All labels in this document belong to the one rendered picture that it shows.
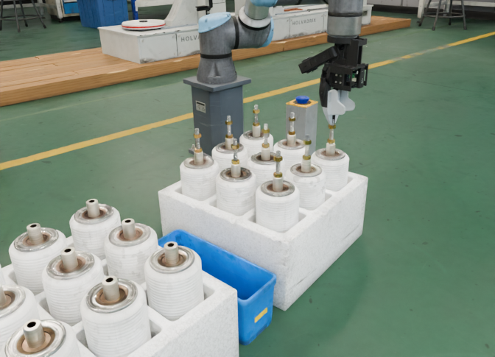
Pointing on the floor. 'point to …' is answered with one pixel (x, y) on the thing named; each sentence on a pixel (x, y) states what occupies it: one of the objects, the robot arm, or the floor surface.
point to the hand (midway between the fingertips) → (330, 118)
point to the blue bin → (256, 324)
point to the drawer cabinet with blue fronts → (70, 13)
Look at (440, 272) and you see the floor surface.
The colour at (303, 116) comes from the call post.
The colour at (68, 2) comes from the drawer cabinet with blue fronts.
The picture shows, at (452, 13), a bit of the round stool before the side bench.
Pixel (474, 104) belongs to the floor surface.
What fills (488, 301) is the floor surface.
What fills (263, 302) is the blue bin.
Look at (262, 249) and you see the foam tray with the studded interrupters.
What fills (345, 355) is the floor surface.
